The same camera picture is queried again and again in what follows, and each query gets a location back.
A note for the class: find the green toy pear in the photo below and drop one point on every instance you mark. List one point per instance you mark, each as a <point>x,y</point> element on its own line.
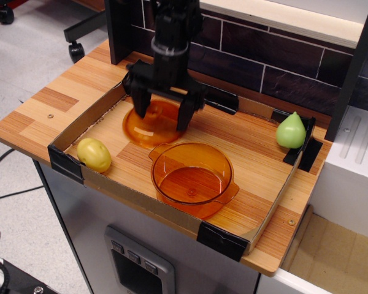
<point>291,133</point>

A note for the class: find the orange transparent plastic pot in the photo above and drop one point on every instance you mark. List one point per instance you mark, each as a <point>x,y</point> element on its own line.
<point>193,177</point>

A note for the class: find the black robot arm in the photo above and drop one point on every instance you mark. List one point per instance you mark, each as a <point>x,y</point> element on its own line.
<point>176,23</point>

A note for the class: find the yellow toy potato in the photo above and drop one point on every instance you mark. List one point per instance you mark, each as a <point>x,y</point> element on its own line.
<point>94,154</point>

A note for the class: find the black vertical post right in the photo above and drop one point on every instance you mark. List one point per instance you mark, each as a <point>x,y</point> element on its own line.
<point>351,79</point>

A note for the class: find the white toy sink counter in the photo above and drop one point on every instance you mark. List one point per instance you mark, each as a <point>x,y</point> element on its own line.
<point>341,192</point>

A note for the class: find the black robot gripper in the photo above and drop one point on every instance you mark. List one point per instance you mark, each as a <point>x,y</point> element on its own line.
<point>167,76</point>

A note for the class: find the grey toy oven front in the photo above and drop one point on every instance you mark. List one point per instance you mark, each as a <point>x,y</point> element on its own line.
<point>121,250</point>

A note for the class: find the black vertical post left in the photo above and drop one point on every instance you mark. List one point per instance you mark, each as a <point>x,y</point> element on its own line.
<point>130,27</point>

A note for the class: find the black chair base with casters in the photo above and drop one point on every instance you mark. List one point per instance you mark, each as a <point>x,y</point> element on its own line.
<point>72,33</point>

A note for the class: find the orange transparent pot lid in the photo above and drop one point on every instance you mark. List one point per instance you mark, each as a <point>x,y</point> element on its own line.
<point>159,125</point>

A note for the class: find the cardboard fence with black tape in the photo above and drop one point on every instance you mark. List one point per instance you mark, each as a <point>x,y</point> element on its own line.
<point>272,197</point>

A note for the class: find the black vertical post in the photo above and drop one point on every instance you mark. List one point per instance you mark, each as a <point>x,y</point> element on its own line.
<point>130,27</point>
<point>351,79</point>

